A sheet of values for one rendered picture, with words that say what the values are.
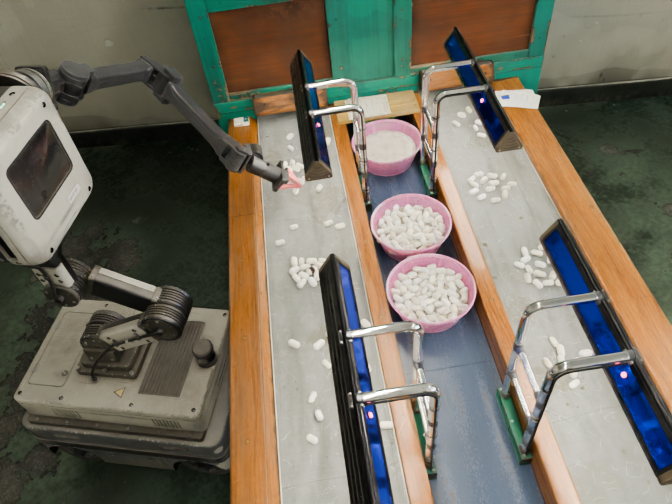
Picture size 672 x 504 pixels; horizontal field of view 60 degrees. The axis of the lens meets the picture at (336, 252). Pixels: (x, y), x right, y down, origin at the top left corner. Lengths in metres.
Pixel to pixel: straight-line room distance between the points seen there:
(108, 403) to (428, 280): 1.11
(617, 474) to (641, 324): 0.44
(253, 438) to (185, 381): 0.54
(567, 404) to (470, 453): 0.28
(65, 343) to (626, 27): 3.17
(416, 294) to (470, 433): 0.44
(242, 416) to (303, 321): 0.34
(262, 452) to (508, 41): 1.82
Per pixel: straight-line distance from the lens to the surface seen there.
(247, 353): 1.70
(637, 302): 1.87
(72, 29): 3.59
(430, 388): 1.20
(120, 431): 2.19
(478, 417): 1.67
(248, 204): 2.09
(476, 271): 1.83
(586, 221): 2.04
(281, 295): 1.83
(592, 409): 1.67
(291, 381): 1.66
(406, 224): 2.00
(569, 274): 1.46
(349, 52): 2.41
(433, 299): 1.78
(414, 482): 1.49
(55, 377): 2.26
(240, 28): 2.33
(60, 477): 2.64
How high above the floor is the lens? 2.17
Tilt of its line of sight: 48 degrees down
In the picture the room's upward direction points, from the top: 7 degrees counter-clockwise
